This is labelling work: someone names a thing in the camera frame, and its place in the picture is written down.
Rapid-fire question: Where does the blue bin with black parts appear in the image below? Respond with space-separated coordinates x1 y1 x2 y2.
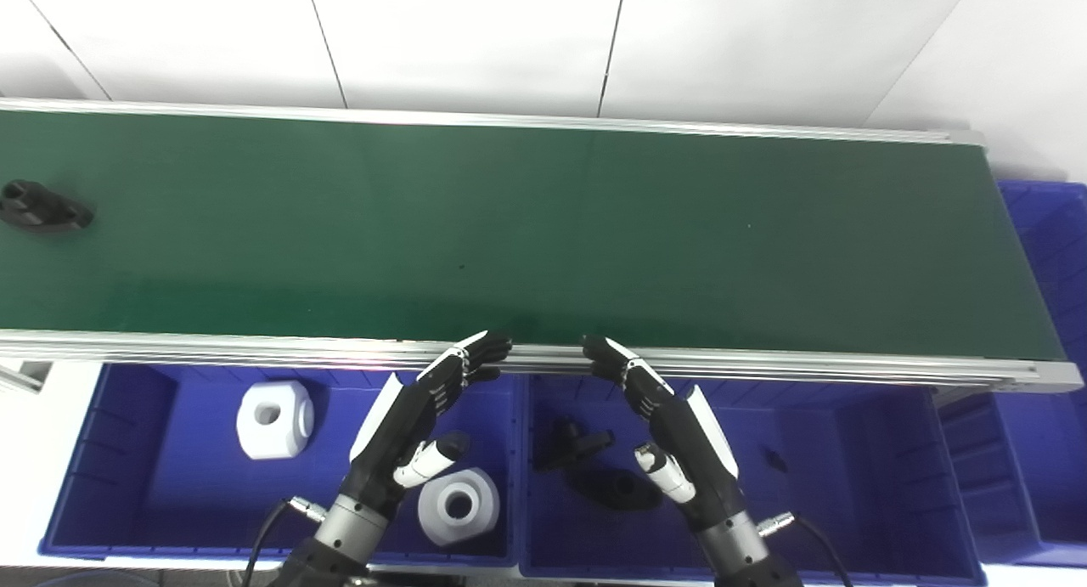
517 373 991 584

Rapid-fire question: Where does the black flange part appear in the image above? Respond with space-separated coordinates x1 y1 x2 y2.
0 179 95 232
566 468 664 512

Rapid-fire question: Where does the black T-shaped part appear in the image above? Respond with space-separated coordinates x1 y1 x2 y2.
532 418 617 472

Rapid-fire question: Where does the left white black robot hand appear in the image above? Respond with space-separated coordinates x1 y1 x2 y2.
341 330 514 521

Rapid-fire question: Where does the empty blue bin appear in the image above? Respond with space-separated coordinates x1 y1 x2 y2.
934 179 1087 569

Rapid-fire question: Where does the green conveyor belt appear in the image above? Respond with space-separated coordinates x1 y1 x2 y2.
0 97 1084 395
0 110 1067 361

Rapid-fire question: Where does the blue bin with white parts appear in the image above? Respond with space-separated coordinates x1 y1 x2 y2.
38 362 521 569

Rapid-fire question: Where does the white block part with hole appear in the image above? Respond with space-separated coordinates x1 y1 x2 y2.
416 467 501 548
235 381 316 461

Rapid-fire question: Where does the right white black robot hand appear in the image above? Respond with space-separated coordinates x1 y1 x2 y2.
582 335 749 533

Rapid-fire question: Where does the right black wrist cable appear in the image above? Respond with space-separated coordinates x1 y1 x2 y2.
758 511 855 587

